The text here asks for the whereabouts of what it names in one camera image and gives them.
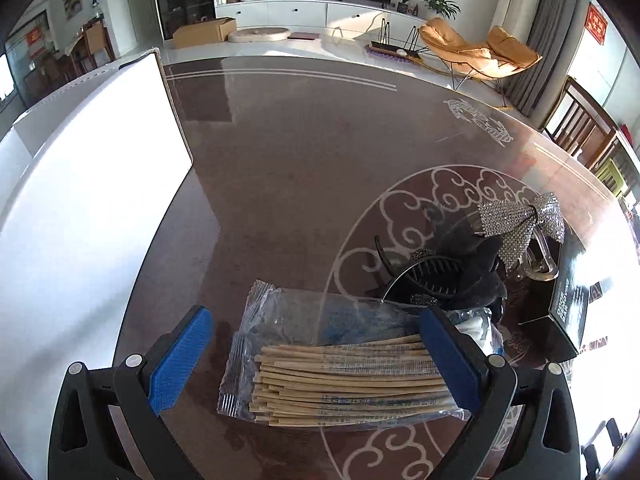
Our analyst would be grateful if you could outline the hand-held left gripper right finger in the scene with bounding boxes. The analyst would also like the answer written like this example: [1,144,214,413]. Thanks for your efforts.
[419,305,583,480]

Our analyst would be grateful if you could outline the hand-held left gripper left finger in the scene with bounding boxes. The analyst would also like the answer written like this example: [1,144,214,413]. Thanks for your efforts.
[47,305,215,480]

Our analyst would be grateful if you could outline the clear bag of cotton swabs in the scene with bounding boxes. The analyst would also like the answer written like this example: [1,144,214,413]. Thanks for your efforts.
[217,280,506,431]

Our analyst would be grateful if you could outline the black printed box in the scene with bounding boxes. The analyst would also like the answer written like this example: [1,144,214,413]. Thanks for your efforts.
[517,240,601,363]

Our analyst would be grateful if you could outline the dark wooden chair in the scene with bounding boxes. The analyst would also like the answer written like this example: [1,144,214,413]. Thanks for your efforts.
[542,76,621,171]

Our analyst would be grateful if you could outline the orange lounge chair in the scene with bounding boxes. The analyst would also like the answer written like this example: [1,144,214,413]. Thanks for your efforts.
[417,16,543,106]

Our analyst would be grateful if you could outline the black floor stand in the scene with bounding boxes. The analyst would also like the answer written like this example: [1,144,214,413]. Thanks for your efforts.
[367,15,431,63]

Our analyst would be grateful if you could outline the brown cardboard box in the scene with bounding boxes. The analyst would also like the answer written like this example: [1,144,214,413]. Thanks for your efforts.
[172,16,237,50]

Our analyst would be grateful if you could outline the wooden dining chair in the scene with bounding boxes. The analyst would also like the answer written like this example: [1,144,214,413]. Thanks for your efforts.
[82,25,113,66]

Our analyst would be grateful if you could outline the balcony glass door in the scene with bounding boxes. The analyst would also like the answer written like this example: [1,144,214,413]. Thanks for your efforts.
[0,52,16,101]

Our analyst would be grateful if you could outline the grey curtain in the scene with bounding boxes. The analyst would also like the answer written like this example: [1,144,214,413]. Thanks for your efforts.
[510,0,586,121]

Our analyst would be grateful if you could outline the beige round floor cushion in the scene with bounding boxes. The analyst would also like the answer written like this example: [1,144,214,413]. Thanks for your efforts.
[227,26,291,44]

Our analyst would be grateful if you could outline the large leafy potted plant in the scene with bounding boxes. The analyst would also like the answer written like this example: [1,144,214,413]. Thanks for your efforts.
[417,0,461,21]

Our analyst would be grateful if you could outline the white television cabinet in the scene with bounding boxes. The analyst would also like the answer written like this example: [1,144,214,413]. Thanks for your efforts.
[215,0,436,36]

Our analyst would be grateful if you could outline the red wall hanging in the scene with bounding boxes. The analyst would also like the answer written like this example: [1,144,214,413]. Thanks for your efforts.
[584,2,608,43]

